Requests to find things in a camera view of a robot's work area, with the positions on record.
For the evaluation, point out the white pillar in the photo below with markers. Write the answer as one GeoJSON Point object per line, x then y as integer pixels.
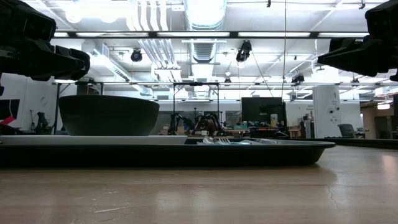
{"type": "Point", "coordinates": [326, 109]}

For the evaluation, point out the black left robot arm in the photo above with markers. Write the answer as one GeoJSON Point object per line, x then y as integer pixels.
{"type": "Point", "coordinates": [1, 90]}

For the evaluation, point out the red and black sign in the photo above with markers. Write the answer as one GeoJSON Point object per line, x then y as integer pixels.
{"type": "Point", "coordinates": [6, 109]}

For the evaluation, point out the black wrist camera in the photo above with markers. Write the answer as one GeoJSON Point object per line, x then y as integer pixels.
{"type": "Point", "coordinates": [28, 21]}
{"type": "Point", "coordinates": [384, 18]}

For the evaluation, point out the grey cloth napkin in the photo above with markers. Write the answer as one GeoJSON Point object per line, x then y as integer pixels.
{"type": "Point", "coordinates": [261, 141]}

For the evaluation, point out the black background rail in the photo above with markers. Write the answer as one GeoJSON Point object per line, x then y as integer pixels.
{"type": "Point", "coordinates": [140, 83]}

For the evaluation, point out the grey office chair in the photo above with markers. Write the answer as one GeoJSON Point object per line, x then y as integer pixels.
{"type": "Point", "coordinates": [346, 130]}

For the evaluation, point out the black ceiling spot lamp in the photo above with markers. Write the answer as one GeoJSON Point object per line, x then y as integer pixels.
{"type": "Point", "coordinates": [136, 56]}

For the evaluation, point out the black hanging camera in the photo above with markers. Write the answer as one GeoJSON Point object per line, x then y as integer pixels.
{"type": "Point", "coordinates": [298, 79]}
{"type": "Point", "coordinates": [244, 49]}

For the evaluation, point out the black aluminium table frame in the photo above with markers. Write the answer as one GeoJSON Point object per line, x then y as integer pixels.
{"type": "Point", "coordinates": [367, 143]}

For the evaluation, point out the black plastic serving tray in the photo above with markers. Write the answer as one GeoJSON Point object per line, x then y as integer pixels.
{"type": "Point", "coordinates": [155, 155]}

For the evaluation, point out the white mug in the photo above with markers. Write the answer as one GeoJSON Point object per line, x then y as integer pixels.
{"type": "Point", "coordinates": [205, 132]}

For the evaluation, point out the black background rig frame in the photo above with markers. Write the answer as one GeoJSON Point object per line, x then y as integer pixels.
{"type": "Point", "coordinates": [196, 83]}

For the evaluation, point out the black overhead beam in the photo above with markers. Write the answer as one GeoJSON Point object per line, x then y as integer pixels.
{"type": "Point", "coordinates": [124, 34]}

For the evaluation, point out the thin black tripod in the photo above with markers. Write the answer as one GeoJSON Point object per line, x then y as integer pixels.
{"type": "Point", "coordinates": [32, 123]}

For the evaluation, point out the black round bowl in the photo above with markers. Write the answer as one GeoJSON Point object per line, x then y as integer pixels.
{"type": "Point", "coordinates": [109, 115]}

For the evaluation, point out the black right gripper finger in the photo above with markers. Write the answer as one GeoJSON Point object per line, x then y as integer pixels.
{"type": "Point", "coordinates": [348, 59]}
{"type": "Point", "coordinates": [340, 44]}

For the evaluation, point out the black monitor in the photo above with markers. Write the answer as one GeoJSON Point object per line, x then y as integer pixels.
{"type": "Point", "coordinates": [261, 109]}

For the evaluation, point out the white bottle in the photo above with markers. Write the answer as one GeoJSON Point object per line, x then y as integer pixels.
{"type": "Point", "coordinates": [273, 119]}

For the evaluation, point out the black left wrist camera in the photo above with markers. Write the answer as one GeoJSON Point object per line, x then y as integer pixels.
{"type": "Point", "coordinates": [28, 21]}

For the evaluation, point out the black background robot arm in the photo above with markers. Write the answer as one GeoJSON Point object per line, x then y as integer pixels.
{"type": "Point", "coordinates": [211, 121]}
{"type": "Point", "coordinates": [42, 123]}
{"type": "Point", "coordinates": [180, 119]}

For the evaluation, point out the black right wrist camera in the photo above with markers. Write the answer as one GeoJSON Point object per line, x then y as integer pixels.
{"type": "Point", "coordinates": [384, 18]}

